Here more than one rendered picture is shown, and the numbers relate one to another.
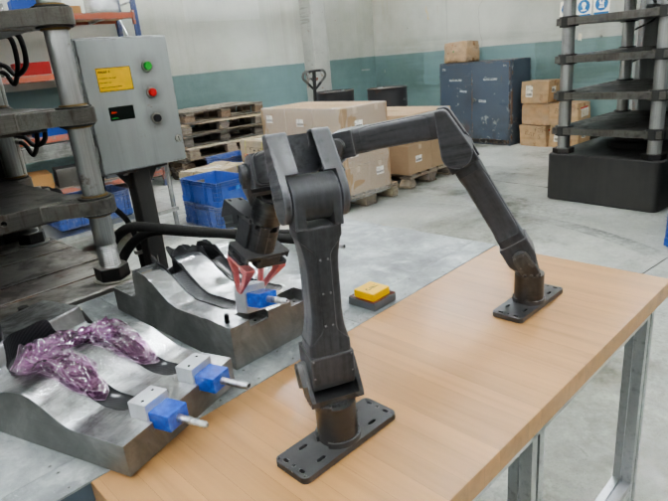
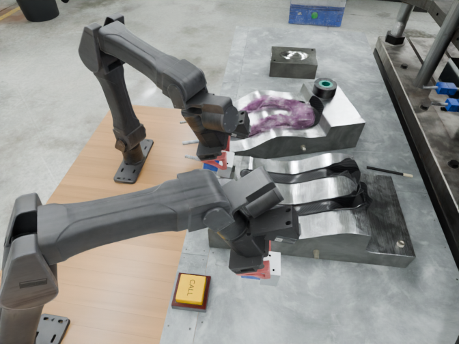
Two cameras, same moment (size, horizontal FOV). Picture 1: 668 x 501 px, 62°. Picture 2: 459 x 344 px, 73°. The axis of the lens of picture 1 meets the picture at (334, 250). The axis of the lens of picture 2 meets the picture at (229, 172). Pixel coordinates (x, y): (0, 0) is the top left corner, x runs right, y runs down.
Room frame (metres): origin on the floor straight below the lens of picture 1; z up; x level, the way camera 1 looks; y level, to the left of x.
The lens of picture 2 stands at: (1.48, -0.19, 1.54)
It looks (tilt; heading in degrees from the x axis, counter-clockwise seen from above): 48 degrees down; 141
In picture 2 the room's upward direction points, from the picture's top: straight up
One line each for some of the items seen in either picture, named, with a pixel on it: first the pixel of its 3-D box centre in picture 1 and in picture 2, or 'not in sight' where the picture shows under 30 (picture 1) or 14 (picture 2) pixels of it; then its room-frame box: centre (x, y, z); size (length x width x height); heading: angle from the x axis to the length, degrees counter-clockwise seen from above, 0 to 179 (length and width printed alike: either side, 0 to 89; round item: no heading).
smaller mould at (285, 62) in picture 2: not in sight; (292, 62); (0.64, 0.85, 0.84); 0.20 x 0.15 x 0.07; 45
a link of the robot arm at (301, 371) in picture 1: (328, 378); (130, 137); (0.72, 0.03, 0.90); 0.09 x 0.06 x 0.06; 108
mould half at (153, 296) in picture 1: (213, 287); (307, 201); (1.22, 0.29, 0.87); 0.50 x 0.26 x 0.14; 45
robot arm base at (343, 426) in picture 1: (336, 417); (132, 151); (0.72, 0.02, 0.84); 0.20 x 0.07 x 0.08; 133
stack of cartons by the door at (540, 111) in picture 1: (555, 112); not in sight; (7.31, -3.02, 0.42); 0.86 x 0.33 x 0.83; 37
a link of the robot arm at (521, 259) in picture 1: (525, 259); not in sight; (1.12, -0.41, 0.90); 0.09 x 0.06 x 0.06; 164
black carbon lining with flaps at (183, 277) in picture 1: (210, 271); (304, 186); (1.20, 0.29, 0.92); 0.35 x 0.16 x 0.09; 45
